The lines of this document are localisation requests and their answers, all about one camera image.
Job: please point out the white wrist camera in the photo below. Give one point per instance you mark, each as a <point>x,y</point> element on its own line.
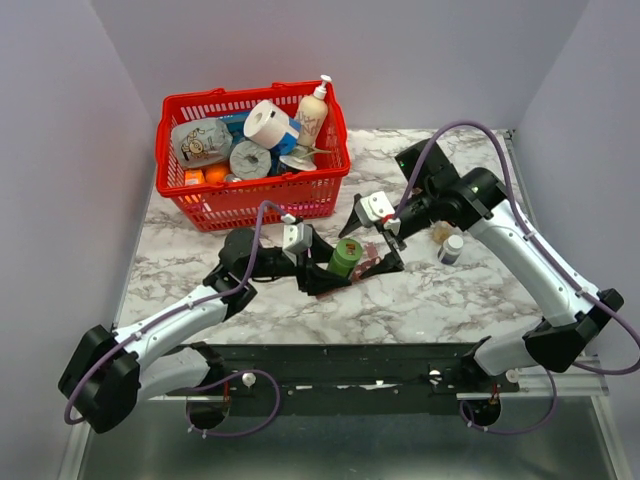
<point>377,205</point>
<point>297,238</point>

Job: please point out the red weekly pill organizer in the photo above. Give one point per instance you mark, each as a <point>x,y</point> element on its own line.
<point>370,257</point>

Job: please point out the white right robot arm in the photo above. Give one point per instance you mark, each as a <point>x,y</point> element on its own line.
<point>574,311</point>

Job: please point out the grey printed package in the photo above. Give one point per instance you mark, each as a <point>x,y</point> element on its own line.
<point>201,143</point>

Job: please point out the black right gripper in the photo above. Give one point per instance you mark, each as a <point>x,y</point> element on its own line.
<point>388,264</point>

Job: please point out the small white pill bottle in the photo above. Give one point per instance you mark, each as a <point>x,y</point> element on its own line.
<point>451,249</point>

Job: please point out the orange small box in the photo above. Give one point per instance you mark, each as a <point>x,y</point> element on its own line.
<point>194,177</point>

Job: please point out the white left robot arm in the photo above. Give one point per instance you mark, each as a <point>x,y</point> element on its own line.
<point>111,371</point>

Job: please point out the clear glass capsule jar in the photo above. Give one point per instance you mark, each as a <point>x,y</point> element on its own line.
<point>441,232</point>

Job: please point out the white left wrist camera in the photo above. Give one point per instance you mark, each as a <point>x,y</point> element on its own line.
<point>297,238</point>

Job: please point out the grey toilet paper roll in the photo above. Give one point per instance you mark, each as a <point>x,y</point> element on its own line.
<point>250,161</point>

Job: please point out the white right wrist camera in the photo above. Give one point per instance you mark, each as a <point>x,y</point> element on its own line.
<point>377,205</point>

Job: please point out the green bottle cap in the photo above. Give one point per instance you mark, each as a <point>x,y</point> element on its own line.
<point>349,251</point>

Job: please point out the cream pump lotion bottle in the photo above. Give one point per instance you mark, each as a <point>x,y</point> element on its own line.
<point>312,112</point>

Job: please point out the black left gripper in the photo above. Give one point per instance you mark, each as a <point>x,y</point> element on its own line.
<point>312,279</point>

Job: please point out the blue box in basket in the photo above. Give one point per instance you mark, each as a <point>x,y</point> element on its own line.
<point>235,123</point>

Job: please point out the green pill bottle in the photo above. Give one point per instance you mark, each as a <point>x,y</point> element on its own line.
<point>339,268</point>

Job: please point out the white toilet paper roll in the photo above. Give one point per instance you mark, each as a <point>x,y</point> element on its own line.
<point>266,124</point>

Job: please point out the red plastic shopping basket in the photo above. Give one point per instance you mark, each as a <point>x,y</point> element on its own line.
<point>235,202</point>

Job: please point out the orange fruit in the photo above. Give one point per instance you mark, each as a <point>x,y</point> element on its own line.
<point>216,173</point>

